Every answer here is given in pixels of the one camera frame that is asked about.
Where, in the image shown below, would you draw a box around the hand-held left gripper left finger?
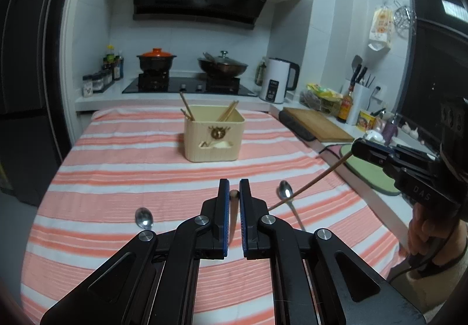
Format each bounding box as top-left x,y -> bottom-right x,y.
40,179 -> 231,325

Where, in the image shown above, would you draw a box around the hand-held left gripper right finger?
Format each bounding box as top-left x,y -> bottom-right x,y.
239,178 -> 427,325

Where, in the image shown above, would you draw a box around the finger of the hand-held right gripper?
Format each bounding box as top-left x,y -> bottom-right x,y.
354,138 -> 442,165
351,149 -> 407,180

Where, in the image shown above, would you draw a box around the cream utensil holder box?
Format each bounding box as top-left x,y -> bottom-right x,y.
183,105 -> 245,163

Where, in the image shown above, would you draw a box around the person's right forearm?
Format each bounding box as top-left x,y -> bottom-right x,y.
388,221 -> 468,311

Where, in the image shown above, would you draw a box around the person's right hand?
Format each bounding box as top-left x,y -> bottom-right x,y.
407,206 -> 445,262

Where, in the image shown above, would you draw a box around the green counter mat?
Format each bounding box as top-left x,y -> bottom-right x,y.
339,143 -> 403,196

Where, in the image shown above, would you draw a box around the purple soap bottle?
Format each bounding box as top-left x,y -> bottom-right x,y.
382,114 -> 401,146

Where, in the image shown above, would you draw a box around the yellow food cup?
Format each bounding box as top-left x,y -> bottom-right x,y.
357,109 -> 377,129

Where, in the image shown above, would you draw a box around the small metal spoon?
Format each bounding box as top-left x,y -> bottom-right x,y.
278,180 -> 307,232

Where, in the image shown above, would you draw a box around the white knife holder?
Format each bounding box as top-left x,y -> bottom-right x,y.
345,81 -> 374,126

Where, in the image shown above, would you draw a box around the amber bottle yellow label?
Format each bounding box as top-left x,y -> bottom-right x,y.
336,85 -> 355,124

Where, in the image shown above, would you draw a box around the wooden cutting board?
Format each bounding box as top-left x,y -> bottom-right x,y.
283,106 -> 365,143

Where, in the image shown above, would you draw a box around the large metal spoon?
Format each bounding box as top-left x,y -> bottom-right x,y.
135,207 -> 154,230

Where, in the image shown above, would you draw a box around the yellow green snack bag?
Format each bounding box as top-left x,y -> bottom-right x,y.
300,82 -> 344,117

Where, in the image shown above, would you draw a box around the dark window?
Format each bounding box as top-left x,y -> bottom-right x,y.
397,0 -> 468,135

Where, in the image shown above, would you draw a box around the orange white striped tablecloth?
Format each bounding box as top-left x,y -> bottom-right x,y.
20,106 -> 410,325

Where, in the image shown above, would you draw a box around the hanging printed bag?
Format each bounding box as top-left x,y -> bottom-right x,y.
367,6 -> 396,52

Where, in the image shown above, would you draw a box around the hanging metal trivet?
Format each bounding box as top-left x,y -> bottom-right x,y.
393,3 -> 417,38

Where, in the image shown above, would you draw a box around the white electric kettle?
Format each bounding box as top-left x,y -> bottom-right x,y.
259,57 -> 300,104

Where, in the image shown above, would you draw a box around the dark wok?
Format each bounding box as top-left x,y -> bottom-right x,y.
197,59 -> 249,79

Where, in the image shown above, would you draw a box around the green glass bottle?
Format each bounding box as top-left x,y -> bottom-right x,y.
255,57 -> 267,86

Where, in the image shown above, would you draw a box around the glass wok lid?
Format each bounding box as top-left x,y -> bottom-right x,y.
199,51 -> 247,68

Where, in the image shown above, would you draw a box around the black clay pot orange lid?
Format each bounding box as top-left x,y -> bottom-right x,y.
136,48 -> 177,73

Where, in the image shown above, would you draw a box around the dark refrigerator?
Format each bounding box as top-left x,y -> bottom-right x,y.
0,0 -> 85,207

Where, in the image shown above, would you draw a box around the black counter cable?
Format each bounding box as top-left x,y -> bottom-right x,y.
317,144 -> 342,158

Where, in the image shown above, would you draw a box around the black handled knives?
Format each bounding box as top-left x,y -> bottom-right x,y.
353,65 -> 368,86

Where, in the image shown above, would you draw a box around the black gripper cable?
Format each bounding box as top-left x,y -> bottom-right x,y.
388,217 -> 468,282

